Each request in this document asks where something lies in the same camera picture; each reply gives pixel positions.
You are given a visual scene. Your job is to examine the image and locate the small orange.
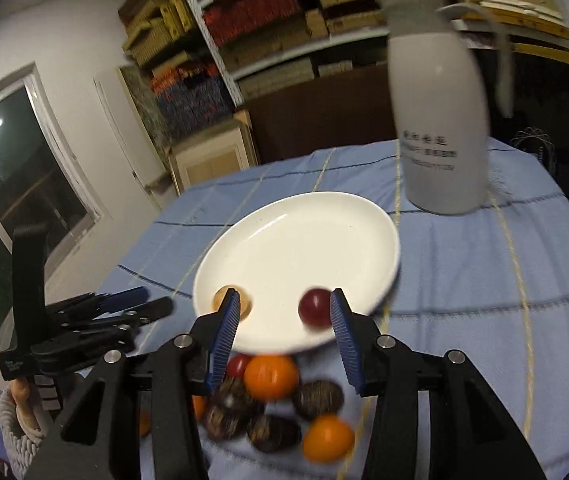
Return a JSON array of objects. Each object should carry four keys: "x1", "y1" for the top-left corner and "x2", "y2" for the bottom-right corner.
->
[{"x1": 301, "y1": 415, "x2": 355, "y2": 464}]

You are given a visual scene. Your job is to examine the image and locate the white oval plate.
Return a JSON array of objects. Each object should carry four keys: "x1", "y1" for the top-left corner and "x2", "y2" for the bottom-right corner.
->
[{"x1": 193, "y1": 192, "x2": 400, "y2": 354}]

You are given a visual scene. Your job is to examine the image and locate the pale yellow round fruit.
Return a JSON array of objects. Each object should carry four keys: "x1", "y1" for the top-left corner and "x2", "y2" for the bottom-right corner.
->
[{"x1": 210, "y1": 284, "x2": 254, "y2": 322}]

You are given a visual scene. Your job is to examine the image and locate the dark red plum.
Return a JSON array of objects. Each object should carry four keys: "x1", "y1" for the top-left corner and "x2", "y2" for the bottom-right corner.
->
[{"x1": 298, "y1": 287, "x2": 331, "y2": 330}]

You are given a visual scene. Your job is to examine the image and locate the white metal shelf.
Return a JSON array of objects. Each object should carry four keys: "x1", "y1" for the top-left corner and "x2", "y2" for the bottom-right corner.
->
[{"x1": 118, "y1": 0, "x2": 569, "y2": 106}]

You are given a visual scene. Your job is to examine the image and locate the white thermos jug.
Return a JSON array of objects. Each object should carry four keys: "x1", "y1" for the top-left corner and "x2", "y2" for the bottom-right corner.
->
[{"x1": 377, "y1": 0, "x2": 513, "y2": 216}]

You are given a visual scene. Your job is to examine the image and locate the mandarin with stem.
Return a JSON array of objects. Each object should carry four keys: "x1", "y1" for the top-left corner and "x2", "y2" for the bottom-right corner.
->
[{"x1": 192, "y1": 396, "x2": 210, "y2": 422}]

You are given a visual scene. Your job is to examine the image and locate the blue checked tablecloth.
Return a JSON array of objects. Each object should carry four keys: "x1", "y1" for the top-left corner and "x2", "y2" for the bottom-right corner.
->
[{"x1": 102, "y1": 140, "x2": 569, "y2": 479}]

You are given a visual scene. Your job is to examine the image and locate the window with white frame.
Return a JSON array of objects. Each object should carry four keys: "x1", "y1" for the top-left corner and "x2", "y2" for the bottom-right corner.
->
[{"x1": 0, "y1": 64, "x2": 101, "y2": 349}]

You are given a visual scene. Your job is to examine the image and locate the small red cherry tomato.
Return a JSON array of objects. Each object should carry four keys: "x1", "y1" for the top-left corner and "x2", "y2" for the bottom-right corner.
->
[{"x1": 226, "y1": 353, "x2": 253, "y2": 379}]

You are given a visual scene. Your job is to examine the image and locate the dark brown board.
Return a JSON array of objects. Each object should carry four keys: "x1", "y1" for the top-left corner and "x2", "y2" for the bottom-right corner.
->
[{"x1": 244, "y1": 65, "x2": 397, "y2": 164}]

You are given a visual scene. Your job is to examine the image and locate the cardboard box with frame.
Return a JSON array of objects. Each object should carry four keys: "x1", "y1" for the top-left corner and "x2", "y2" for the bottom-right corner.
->
[{"x1": 166, "y1": 110, "x2": 260, "y2": 195}]

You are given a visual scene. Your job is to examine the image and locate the person's left hand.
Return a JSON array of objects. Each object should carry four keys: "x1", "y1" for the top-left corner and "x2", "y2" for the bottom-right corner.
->
[{"x1": 9, "y1": 377, "x2": 52, "y2": 440}]

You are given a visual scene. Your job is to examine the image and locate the white leaning panel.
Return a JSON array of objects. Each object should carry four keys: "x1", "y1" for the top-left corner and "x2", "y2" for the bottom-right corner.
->
[{"x1": 94, "y1": 67, "x2": 170, "y2": 202}]

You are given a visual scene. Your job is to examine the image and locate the grey knitted sleeve forearm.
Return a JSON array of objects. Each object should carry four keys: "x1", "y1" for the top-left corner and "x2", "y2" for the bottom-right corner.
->
[{"x1": 0, "y1": 388, "x2": 45, "y2": 479}]

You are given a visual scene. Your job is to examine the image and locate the dark water chestnut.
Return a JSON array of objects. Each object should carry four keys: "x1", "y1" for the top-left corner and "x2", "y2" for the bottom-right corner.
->
[
  {"x1": 291, "y1": 379, "x2": 344, "y2": 422},
  {"x1": 201, "y1": 404, "x2": 253, "y2": 441},
  {"x1": 211, "y1": 377, "x2": 265, "y2": 417},
  {"x1": 246, "y1": 414, "x2": 301, "y2": 454}
]

